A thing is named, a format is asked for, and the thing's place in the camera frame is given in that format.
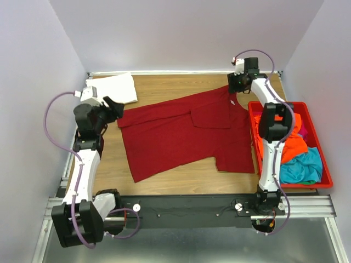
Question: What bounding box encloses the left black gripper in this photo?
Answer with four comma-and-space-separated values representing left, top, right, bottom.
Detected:
89, 96, 125, 134

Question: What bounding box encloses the dark red t shirt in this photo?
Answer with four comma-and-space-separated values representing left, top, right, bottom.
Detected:
117, 86, 254, 182

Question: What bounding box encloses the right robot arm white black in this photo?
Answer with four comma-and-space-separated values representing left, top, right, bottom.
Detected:
227, 57, 295, 215

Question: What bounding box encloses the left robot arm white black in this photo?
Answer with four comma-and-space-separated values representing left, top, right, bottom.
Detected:
51, 96, 124, 249

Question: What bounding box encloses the folded white t shirt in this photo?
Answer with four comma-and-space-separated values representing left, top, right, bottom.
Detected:
86, 72, 138, 104

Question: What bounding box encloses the magenta t shirt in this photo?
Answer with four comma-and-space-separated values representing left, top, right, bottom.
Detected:
253, 111, 308, 144

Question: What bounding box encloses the orange t shirt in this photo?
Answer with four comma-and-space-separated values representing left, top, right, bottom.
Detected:
253, 112, 308, 164

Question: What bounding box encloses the red plastic bin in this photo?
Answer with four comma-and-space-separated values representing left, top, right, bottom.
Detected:
248, 101, 333, 189

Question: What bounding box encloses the teal t shirt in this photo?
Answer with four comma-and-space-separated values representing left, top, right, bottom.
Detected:
280, 147, 323, 184

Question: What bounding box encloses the green t shirt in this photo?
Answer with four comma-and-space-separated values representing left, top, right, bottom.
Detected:
299, 180, 316, 185

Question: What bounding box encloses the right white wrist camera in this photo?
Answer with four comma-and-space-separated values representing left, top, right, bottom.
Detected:
231, 57, 245, 76

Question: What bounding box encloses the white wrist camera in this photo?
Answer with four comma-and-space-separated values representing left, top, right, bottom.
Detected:
73, 86, 101, 106
231, 57, 245, 76

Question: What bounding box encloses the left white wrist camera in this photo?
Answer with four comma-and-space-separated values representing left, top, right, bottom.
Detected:
73, 86, 101, 106

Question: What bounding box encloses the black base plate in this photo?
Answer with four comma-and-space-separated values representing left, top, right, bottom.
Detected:
104, 193, 285, 234

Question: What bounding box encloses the aluminium frame rail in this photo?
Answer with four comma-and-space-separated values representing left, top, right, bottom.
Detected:
33, 71, 349, 262

